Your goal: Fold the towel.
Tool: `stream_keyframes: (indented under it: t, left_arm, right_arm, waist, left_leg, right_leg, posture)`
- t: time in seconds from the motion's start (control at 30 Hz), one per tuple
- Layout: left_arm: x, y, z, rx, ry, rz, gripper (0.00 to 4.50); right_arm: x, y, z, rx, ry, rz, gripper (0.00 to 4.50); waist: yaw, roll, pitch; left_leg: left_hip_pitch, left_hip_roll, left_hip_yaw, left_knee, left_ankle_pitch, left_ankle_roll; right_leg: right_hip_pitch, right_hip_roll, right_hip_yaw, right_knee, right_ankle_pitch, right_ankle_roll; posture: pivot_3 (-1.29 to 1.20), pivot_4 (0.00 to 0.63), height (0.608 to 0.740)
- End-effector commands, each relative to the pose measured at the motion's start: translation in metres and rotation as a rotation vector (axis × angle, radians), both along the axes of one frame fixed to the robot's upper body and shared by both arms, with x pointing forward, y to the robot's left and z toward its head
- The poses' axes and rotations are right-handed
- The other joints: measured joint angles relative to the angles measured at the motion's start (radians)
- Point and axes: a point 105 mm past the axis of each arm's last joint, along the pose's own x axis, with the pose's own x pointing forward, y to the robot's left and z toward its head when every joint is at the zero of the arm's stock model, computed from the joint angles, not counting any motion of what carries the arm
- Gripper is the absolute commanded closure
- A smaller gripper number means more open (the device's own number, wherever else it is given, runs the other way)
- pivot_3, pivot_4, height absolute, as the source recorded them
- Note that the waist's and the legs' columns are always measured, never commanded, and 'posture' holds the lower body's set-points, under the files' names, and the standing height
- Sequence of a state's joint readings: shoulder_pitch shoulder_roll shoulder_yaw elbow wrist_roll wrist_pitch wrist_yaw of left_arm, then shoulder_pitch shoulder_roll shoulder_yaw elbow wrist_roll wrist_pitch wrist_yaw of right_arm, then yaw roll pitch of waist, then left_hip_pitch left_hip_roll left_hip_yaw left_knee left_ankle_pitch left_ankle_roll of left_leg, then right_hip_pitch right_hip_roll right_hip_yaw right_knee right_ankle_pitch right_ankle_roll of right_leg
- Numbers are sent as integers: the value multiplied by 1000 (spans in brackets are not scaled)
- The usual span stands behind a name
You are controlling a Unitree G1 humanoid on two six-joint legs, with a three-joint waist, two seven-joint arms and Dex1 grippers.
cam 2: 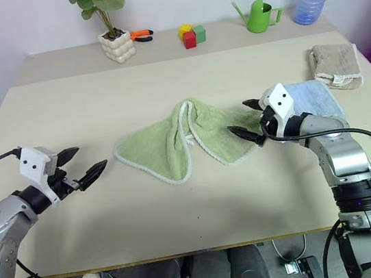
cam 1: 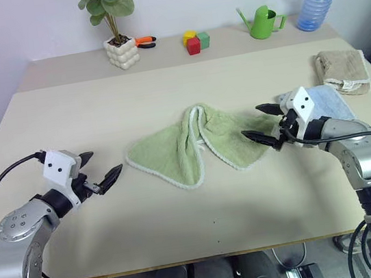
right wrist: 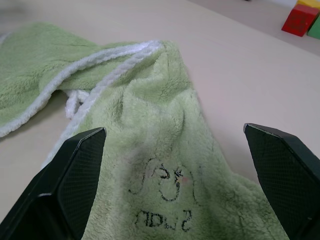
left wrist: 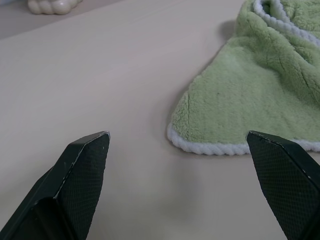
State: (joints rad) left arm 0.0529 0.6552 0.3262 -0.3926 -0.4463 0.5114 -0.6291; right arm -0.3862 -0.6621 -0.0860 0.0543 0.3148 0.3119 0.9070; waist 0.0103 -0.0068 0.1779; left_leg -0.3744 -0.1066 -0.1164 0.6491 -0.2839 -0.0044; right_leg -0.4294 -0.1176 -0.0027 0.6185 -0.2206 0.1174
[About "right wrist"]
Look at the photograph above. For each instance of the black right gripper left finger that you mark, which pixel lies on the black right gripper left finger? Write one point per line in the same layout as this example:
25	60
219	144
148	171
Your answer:
62	190

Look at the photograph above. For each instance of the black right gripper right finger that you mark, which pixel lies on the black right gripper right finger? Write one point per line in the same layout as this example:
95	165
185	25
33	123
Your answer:
287	172

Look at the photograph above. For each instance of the green towel with white trim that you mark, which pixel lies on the green towel with white trim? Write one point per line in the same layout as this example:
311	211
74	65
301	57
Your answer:
155	120

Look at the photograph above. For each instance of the green block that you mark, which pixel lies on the green block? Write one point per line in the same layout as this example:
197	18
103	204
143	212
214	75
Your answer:
315	30

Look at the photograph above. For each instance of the red block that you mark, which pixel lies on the red block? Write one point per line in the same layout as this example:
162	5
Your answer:
298	21

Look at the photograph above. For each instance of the yellow block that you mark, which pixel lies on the yellow block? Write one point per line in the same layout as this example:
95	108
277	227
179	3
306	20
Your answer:
308	3

